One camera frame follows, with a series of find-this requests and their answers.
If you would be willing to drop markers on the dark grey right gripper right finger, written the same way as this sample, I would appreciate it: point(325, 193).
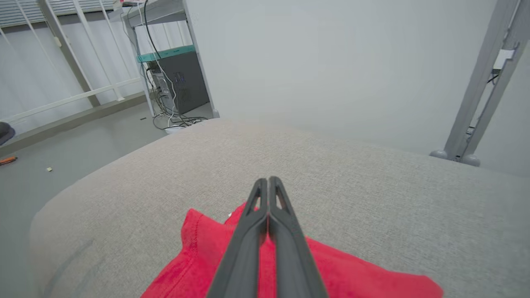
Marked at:
point(294, 256)

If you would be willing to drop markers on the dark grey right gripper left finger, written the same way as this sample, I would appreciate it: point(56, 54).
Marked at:
point(244, 256)

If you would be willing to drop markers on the red white number 23 jersey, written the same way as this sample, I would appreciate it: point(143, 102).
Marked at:
point(194, 256)

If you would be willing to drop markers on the dark grey computer tower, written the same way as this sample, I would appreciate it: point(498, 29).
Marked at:
point(186, 82)

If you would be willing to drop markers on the small orange tool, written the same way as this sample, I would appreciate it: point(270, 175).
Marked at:
point(8, 160)

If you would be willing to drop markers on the grey metal desk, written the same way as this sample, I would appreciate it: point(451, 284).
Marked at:
point(165, 12)

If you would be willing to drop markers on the dark rounded object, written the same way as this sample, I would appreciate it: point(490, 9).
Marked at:
point(6, 133)

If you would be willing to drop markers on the white metal railing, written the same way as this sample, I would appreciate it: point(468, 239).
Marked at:
point(62, 54)

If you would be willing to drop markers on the small white junction box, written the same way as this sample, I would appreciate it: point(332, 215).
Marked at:
point(503, 58)

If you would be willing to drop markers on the white slatted blind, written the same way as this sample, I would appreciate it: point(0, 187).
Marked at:
point(25, 12)

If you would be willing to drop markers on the grey metal partition post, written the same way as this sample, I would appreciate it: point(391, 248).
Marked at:
point(480, 95)

